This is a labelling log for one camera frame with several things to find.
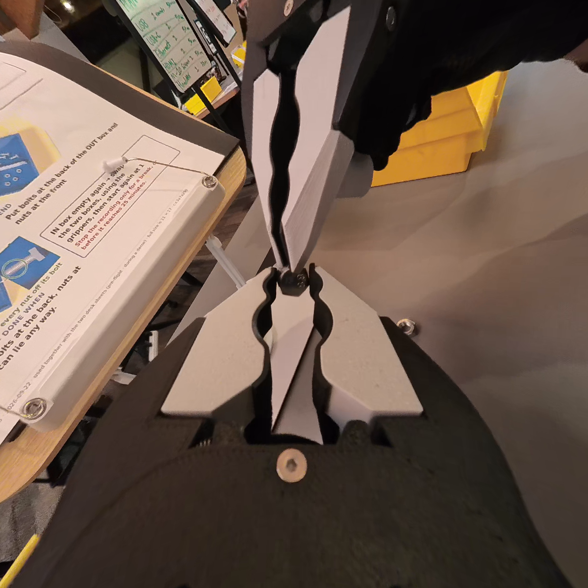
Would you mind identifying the person's right forearm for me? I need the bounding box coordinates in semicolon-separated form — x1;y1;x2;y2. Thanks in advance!
564;43;588;74

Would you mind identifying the whiteboard with green writing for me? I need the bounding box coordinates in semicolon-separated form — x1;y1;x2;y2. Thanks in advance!
114;0;217;92

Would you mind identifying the silver hex bolt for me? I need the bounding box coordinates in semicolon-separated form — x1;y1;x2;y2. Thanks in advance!
277;268;309;297

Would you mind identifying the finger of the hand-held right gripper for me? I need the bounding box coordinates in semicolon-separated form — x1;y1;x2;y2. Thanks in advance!
252;69;292;272
281;8;356;274

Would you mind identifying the person's right hand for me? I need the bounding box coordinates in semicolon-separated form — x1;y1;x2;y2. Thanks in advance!
354;0;588;172

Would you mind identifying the black-topped wooden board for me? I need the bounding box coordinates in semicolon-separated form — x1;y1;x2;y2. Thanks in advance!
0;39;247;503

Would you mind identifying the yellow flat strip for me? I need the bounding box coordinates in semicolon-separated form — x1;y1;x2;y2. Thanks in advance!
8;532;41;580

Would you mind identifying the printed instruction sheet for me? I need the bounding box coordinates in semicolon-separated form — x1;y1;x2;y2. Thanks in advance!
0;51;227;444

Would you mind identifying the small dark-framed whiteboard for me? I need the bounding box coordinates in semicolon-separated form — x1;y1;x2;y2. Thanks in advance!
190;0;238;45

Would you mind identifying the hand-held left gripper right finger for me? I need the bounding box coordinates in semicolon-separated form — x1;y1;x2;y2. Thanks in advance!
309;263;424;425

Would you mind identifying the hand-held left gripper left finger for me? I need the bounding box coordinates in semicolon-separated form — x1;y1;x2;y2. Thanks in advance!
161;266;280;432

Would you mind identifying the metal wire page clip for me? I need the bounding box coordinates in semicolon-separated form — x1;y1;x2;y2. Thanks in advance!
0;397;49;421
101;155;219;189

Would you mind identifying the large yellow plastic bin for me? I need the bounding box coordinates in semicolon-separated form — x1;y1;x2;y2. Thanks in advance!
371;70;509;187

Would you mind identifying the white metal stand bracket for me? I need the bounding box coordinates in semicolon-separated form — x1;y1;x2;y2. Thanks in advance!
205;235;249;291

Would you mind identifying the white sheet holder ledge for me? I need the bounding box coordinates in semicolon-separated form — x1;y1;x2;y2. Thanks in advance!
18;177;227;432

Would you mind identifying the small yellow plastic bin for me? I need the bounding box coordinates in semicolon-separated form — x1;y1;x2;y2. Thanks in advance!
183;76;222;116

